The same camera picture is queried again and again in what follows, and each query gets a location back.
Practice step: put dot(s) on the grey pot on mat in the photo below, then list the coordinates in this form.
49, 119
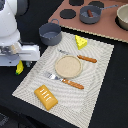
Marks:
50, 33

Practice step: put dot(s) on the knife with wooden handle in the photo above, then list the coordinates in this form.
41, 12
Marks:
79, 56

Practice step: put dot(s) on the brown toy sausage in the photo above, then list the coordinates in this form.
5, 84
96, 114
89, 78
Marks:
89, 13

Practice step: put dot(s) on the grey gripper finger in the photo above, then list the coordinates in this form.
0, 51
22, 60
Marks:
28, 63

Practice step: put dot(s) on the black burner disc front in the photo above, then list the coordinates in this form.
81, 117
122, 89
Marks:
67, 14

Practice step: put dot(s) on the grey saucepan with handle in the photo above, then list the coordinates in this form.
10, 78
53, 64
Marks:
84, 17

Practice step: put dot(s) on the yellow toy banana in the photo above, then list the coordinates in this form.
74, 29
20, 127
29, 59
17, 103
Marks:
20, 68

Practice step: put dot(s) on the beige round plate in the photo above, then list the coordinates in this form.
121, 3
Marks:
68, 66

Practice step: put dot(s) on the black burner disc back left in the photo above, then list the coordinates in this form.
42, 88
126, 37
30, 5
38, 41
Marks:
76, 2

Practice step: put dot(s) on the beige bowl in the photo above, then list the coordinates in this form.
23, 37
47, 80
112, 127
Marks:
122, 14

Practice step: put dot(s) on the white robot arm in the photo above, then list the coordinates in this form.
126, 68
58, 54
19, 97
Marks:
9, 9

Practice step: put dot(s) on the yellow cheese wedge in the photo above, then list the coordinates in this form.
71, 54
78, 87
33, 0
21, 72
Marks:
81, 42

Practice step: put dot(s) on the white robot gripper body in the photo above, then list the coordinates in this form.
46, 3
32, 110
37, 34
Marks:
11, 55

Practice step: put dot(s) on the black burner disc back right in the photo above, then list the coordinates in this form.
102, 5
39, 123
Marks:
97, 3

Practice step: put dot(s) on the yellow toy bread loaf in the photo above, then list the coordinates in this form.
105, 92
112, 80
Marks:
46, 97

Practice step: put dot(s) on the fork with wooden handle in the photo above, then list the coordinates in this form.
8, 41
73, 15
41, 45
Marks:
54, 77

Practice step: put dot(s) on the black burner disc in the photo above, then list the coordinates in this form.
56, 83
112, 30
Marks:
67, 14
97, 3
76, 2

